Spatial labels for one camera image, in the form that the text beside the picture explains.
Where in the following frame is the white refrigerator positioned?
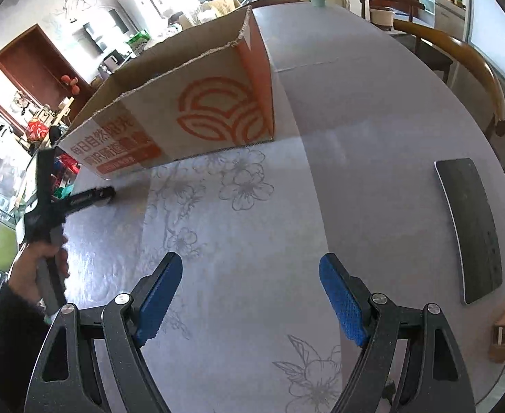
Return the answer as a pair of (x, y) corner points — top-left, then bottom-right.
(117, 0), (150, 35)

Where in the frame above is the beige pot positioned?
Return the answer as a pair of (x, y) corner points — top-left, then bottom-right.
(370, 6), (396, 32)

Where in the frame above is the brown wooden door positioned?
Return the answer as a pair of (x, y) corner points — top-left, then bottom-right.
(0, 23), (96, 132)

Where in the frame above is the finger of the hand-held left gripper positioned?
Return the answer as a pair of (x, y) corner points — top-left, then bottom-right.
(61, 186), (116, 214)
(37, 148), (56, 224)

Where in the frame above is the dark grey flat pad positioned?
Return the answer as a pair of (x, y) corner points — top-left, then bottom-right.
(434, 158), (503, 305)

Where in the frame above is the printed cardboard box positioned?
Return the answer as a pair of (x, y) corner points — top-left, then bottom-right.
(56, 4), (275, 181)

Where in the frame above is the light wooden armchair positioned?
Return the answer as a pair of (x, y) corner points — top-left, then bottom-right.
(392, 18), (505, 138)

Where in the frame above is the green white carton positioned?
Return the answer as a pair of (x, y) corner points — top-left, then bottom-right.
(125, 30), (148, 56)

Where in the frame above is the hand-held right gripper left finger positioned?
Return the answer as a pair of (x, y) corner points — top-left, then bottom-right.
(22, 252), (184, 413)

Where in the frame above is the person's left forearm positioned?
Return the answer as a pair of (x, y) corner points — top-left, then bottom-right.
(0, 279), (49, 413)

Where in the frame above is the dark wooden chair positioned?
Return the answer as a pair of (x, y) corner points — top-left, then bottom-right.
(359, 0), (426, 32)

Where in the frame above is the person's left hand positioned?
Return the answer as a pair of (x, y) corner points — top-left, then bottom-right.
(7, 234), (71, 306)

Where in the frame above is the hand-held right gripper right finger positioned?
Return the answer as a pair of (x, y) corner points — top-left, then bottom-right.
(319, 254), (477, 413)

